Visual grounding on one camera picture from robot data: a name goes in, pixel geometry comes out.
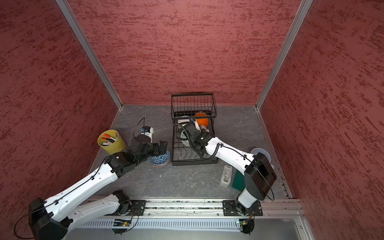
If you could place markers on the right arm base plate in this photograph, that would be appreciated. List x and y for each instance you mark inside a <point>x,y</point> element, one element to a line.
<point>235,208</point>

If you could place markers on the blue triangle pattern bowl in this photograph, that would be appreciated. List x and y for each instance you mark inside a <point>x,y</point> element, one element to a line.
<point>161,159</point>

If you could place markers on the green sponge pad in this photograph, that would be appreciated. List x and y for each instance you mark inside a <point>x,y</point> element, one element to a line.
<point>238,182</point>

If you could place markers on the yellow-green pen cup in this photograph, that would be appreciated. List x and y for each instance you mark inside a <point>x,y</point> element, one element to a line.
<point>112,147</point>

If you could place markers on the orange plastic bowl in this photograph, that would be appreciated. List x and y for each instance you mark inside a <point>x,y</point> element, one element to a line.
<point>202,119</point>

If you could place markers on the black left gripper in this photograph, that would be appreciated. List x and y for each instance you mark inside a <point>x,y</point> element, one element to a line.
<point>162,148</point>

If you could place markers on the red white sunburst bowl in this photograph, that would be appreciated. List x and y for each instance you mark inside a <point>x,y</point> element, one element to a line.
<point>204,128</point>

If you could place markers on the red marker in cup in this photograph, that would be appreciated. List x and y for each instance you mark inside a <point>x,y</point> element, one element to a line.
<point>109,139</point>

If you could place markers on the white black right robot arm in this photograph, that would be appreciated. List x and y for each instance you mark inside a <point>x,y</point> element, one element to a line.
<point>257,169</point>

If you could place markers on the white ceramic bowl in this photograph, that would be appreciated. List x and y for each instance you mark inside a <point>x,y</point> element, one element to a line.
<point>183,121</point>

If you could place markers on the patterned bowl stack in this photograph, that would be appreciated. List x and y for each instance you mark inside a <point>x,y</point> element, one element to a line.
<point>161,165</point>

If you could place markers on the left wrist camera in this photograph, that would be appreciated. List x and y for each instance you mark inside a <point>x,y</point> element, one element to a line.
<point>148,132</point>

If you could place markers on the translucent measuring cup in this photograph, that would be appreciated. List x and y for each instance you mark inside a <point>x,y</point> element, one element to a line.
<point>256,151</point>

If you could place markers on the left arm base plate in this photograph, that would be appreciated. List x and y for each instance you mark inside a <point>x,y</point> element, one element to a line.
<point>136,207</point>

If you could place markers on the black wire dish rack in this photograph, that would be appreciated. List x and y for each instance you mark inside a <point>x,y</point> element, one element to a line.
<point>193,116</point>

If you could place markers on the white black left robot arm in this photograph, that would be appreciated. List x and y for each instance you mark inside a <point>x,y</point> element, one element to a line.
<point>53,218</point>

